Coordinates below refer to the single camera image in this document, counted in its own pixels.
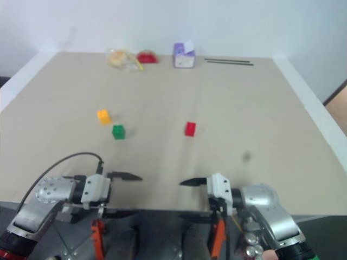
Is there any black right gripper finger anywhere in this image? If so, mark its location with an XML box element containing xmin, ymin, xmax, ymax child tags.
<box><xmin>179</xmin><ymin>177</ymin><xmax>208</xmax><ymax>187</ymax></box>
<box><xmin>178</xmin><ymin>212</ymin><xmax>218</xmax><ymax>220</ymax></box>

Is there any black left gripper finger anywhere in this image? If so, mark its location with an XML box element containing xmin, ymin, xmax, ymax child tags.
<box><xmin>107</xmin><ymin>171</ymin><xmax>143</xmax><ymax>181</ymax></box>
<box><xmin>102</xmin><ymin>208</ymin><xmax>140</xmax><ymax>218</ymax></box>

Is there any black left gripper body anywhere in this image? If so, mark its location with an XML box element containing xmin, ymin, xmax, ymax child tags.
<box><xmin>97</xmin><ymin>177</ymin><xmax>114</xmax><ymax>217</ymax></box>

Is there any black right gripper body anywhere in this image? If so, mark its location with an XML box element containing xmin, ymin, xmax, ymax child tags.
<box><xmin>207</xmin><ymin>196</ymin><xmax>230</xmax><ymax>218</ymax></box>

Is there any green block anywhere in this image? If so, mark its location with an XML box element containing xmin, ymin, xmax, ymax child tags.
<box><xmin>112</xmin><ymin>124</ymin><xmax>126</xmax><ymax>140</ymax></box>

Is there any red block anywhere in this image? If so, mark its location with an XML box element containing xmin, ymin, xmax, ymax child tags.
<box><xmin>184</xmin><ymin>121</ymin><xmax>197</xmax><ymax>137</ymax></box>

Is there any yellow block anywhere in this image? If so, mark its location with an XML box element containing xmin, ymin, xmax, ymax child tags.
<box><xmin>97</xmin><ymin>109</ymin><xmax>112</xmax><ymax>126</ymax></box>

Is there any clear plastic bag with food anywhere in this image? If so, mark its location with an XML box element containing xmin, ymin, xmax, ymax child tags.
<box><xmin>106</xmin><ymin>47</ymin><xmax>145</xmax><ymax>73</ymax></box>

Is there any red round object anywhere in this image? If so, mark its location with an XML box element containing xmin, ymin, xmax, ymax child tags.
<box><xmin>136</xmin><ymin>49</ymin><xmax>159</xmax><ymax>64</ymax></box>

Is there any thin black stick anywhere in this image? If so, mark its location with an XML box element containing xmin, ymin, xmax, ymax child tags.
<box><xmin>204</xmin><ymin>58</ymin><xmax>250</xmax><ymax>63</ymax></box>
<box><xmin>207</xmin><ymin>61</ymin><xmax>254</xmax><ymax>67</ymax></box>

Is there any purple tissue box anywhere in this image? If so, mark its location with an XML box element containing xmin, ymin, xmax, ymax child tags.
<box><xmin>172</xmin><ymin>40</ymin><xmax>197</xmax><ymax>69</ymax></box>

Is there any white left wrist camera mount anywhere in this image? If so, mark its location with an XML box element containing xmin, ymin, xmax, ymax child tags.
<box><xmin>80</xmin><ymin>174</ymin><xmax>112</xmax><ymax>210</ymax></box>

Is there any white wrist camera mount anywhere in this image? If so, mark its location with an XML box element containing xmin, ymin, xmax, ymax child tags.
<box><xmin>205</xmin><ymin>173</ymin><xmax>233</xmax><ymax>216</ymax></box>
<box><xmin>80</xmin><ymin>174</ymin><xmax>112</xmax><ymax>210</ymax></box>

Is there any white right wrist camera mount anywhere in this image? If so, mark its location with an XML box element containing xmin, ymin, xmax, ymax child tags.
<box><xmin>205</xmin><ymin>173</ymin><xmax>233</xmax><ymax>216</ymax></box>

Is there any thin yellow wire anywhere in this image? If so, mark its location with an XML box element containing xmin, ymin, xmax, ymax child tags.
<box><xmin>231</xmin><ymin>214</ymin><xmax>246</xmax><ymax>234</ymax></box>

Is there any orange bracket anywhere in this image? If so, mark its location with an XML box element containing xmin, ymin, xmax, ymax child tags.
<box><xmin>91</xmin><ymin>218</ymin><xmax>106</xmax><ymax>259</ymax></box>
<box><xmin>210</xmin><ymin>218</ymin><xmax>227</xmax><ymax>258</ymax></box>

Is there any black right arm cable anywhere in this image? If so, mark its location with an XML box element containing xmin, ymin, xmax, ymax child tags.
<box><xmin>223</xmin><ymin>215</ymin><xmax>232</xmax><ymax>260</ymax></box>

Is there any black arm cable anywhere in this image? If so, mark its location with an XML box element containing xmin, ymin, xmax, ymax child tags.
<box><xmin>223</xmin><ymin>215</ymin><xmax>232</xmax><ymax>260</ymax></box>
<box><xmin>16</xmin><ymin>152</ymin><xmax>105</xmax><ymax>216</ymax></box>

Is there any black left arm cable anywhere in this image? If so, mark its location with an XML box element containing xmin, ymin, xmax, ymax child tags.
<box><xmin>16</xmin><ymin>152</ymin><xmax>105</xmax><ymax>216</ymax></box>

